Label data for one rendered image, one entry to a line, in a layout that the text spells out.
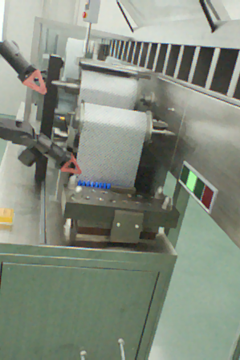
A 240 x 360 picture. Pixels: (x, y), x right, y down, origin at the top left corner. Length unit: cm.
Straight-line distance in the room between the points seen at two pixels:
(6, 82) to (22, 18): 109
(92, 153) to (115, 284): 47
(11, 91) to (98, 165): 564
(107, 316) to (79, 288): 16
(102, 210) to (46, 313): 41
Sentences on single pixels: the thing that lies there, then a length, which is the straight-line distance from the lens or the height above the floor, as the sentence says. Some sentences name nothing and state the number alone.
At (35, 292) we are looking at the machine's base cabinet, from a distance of 131.
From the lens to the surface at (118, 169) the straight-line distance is 140.
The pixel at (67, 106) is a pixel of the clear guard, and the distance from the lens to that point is 237.
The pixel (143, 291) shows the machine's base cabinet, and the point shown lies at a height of 74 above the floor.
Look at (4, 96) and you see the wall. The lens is 697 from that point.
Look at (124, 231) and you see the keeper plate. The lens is 126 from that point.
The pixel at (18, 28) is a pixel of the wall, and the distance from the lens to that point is 687.
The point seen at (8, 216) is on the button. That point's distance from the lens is 131.
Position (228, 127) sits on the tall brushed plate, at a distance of 103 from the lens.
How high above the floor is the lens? 151
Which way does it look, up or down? 19 degrees down
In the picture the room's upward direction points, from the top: 12 degrees clockwise
